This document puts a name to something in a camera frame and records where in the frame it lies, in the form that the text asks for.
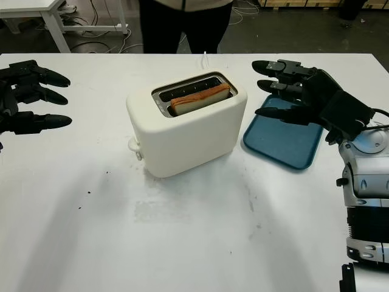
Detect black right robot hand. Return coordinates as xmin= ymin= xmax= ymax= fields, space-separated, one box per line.
xmin=251 ymin=59 xmax=344 ymax=147

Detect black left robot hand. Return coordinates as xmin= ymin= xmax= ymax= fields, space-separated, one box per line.
xmin=0 ymin=60 xmax=73 ymax=136

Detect toast slice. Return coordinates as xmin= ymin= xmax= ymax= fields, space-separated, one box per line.
xmin=170 ymin=84 xmax=230 ymax=116

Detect white two-slot toaster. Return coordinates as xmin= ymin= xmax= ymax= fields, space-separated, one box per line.
xmin=126 ymin=71 xmax=249 ymax=179

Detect person in black trousers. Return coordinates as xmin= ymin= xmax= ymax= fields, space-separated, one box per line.
xmin=139 ymin=0 xmax=235 ymax=55

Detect blue plastic tray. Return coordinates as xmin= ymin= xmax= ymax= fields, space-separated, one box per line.
xmin=242 ymin=93 xmax=324 ymax=173

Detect white desk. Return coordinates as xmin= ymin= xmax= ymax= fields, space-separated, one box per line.
xmin=0 ymin=0 xmax=130 ymax=53

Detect black bag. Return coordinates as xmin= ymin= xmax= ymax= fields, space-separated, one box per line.
xmin=336 ymin=0 xmax=357 ymax=21

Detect stacked wooden crates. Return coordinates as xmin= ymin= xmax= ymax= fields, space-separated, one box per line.
xmin=258 ymin=0 xmax=344 ymax=9

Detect white shoe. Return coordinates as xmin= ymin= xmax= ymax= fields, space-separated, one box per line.
xmin=57 ymin=2 xmax=78 ymax=15

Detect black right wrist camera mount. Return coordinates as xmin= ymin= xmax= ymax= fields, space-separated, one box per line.
xmin=322 ymin=89 xmax=376 ymax=136

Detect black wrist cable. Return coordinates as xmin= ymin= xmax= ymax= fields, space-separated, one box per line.
xmin=363 ymin=108 xmax=389 ymax=132

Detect white floor cable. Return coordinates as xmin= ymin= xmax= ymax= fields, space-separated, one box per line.
xmin=229 ymin=0 xmax=261 ymax=27

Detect white toaster power cord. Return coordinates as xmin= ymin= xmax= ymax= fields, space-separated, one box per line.
xmin=199 ymin=51 xmax=211 ymax=71

